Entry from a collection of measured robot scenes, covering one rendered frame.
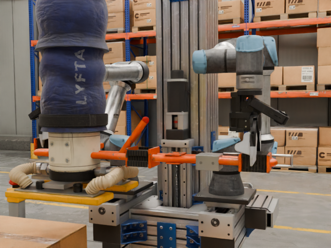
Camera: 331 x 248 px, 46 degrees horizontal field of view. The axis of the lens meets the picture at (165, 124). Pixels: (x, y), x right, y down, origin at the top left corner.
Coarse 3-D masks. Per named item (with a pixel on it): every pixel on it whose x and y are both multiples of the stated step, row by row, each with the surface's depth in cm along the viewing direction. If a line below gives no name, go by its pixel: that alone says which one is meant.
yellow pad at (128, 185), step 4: (44, 180) 144; (48, 180) 143; (128, 180) 140; (84, 184) 138; (120, 184) 134; (124, 184) 136; (128, 184) 136; (132, 184) 137; (136, 184) 140; (84, 188) 138; (108, 188) 134; (112, 188) 134; (116, 188) 133; (120, 188) 133; (124, 188) 132; (128, 188) 133; (132, 188) 137
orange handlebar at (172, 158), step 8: (40, 152) 134; (48, 152) 133; (96, 152) 127; (104, 152) 130; (112, 152) 129; (176, 152) 123; (184, 152) 123; (152, 160) 120; (160, 160) 119; (168, 160) 118; (176, 160) 117; (184, 160) 116; (192, 160) 116; (224, 160) 112; (232, 160) 112; (272, 160) 109
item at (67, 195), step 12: (12, 192) 125; (24, 192) 124; (36, 192) 123; (48, 192) 122; (60, 192) 121; (72, 192) 121; (84, 192) 121; (108, 192) 123; (84, 204) 116; (96, 204) 114
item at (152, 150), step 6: (126, 150) 122; (132, 150) 120; (138, 150) 120; (144, 150) 126; (150, 150) 119; (156, 150) 124; (126, 156) 122; (132, 156) 121; (138, 156) 120; (144, 156) 120; (150, 156) 119; (126, 162) 122; (132, 162) 120; (138, 162) 120; (144, 162) 119; (150, 162) 119; (156, 162) 124
